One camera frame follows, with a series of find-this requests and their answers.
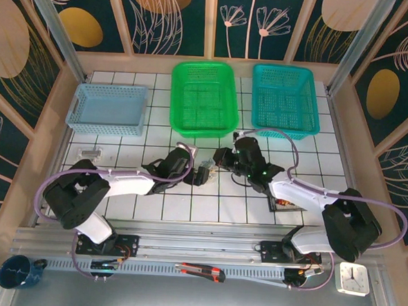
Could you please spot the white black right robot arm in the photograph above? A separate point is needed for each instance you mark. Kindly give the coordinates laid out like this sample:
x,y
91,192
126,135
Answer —
x,y
298,193

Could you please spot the dark blue mug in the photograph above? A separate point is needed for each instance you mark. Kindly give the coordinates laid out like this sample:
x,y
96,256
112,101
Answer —
x,y
16,273

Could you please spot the white square clock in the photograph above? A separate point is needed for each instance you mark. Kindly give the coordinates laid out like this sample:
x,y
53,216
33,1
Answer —
x,y
352,278

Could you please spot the light blue plastic basket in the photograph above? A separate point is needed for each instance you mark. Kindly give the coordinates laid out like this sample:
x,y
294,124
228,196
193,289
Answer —
x,y
106,109

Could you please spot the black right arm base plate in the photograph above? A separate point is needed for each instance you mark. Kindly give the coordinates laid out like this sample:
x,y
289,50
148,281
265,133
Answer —
x,y
270,252

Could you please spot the small controller board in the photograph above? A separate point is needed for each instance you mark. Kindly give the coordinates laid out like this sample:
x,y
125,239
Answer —
x,y
103,265
300,275

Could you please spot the green plastic basket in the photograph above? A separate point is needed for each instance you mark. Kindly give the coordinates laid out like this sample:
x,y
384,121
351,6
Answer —
x,y
203,104

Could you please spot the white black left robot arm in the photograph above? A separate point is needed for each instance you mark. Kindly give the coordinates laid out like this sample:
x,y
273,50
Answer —
x,y
129,186

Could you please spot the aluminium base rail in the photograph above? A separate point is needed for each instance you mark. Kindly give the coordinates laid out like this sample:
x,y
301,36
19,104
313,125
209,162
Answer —
x,y
198,244

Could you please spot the black tray with red parts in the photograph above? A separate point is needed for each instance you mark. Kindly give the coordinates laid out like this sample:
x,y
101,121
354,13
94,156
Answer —
x,y
284,205

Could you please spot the aluminium frame post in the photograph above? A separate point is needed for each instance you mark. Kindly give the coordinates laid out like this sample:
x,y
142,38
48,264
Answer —
x,y
60,36
361,48

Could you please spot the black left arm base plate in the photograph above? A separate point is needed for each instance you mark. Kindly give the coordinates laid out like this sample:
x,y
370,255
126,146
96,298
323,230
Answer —
x,y
129,245

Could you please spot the aluminium table side rail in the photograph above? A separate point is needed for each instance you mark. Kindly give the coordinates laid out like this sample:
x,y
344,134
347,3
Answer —
x,y
345,158
65,141

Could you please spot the red black utility knife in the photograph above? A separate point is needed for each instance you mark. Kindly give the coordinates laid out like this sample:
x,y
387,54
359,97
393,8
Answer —
x,y
200,271

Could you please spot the teal plastic basket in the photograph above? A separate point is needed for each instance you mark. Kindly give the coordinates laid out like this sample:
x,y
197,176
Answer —
x,y
283,102

